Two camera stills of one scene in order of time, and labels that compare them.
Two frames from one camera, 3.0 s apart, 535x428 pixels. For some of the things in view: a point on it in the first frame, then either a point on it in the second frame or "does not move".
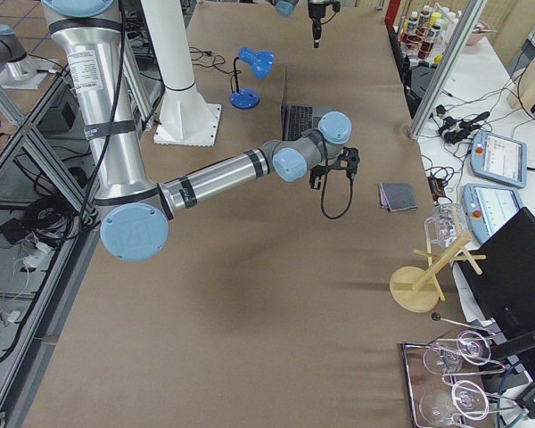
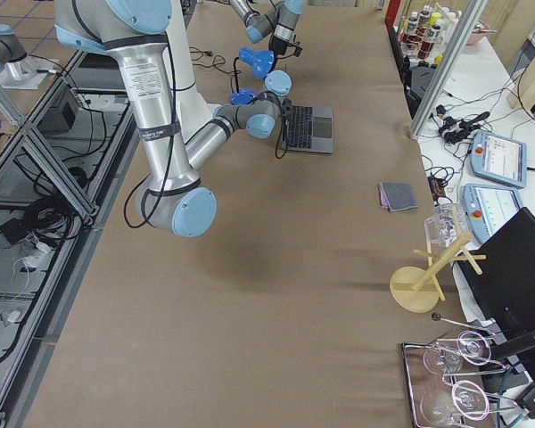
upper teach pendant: [499, 159] does not move
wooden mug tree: [417, 290] does not move
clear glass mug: [448, 223] does not move
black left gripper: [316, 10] to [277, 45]
